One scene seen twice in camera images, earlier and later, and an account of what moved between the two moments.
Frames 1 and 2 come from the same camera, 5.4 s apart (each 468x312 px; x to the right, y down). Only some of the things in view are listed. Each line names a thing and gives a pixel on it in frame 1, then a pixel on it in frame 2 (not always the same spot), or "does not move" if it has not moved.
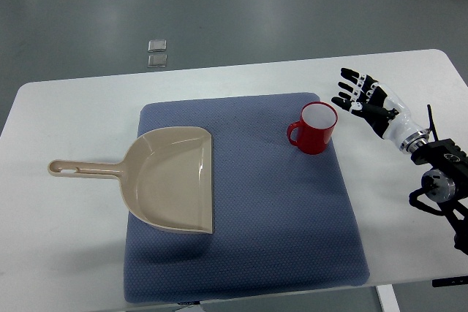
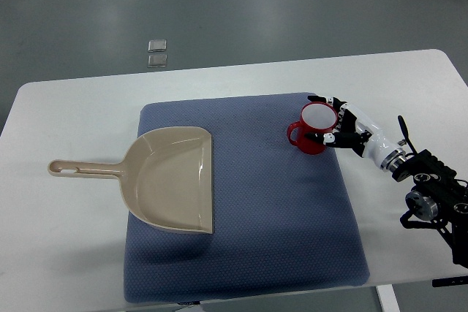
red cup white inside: x=311 y=134 does not move
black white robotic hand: x=382 y=107 -> x=356 y=129
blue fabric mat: x=282 y=218 does not move
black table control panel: x=450 y=281 does not move
